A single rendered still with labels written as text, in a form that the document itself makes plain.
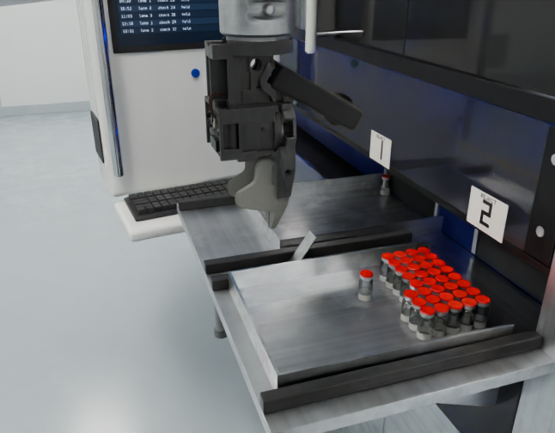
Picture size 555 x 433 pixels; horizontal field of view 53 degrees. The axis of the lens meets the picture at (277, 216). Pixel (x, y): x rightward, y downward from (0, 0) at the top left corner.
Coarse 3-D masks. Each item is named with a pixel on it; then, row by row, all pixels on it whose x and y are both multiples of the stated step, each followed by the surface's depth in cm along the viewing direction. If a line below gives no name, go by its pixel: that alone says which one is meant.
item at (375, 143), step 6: (372, 132) 115; (372, 138) 115; (378, 138) 113; (384, 138) 110; (372, 144) 116; (378, 144) 113; (384, 144) 111; (390, 144) 108; (372, 150) 116; (378, 150) 114; (384, 150) 111; (390, 150) 109; (372, 156) 116; (378, 156) 114; (384, 156) 111; (384, 162) 112
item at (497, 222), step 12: (480, 192) 84; (480, 204) 84; (492, 204) 82; (504, 204) 79; (468, 216) 88; (492, 216) 82; (504, 216) 80; (480, 228) 85; (492, 228) 82; (504, 228) 80
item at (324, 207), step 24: (312, 192) 127; (336, 192) 128; (360, 192) 128; (264, 216) 108; (288, 216) 116; (312, 216) 116; (336, 216) 116; (360, 216) 116; (384, 216) 116; (408, 216) 116; (432, 216) 108; (288, 240) 99
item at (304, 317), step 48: (240, 288) 90; (288, 288) 90; (336, 288) 90; (384, 288) 90; (288, 336) 78; (336, 336) 78; (384, 336) 78; (432, 336) 78; (480, 336) 74; (288, 384) 67
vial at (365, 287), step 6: (360, 276) 85; (360, 282) 86; (366, 282) 85; (372, 282) 86; (360, 288) 86; (366, 288) 85; (372, 288) 86; (360, 294) 86; (366, 294) 86; (366, 300) 86
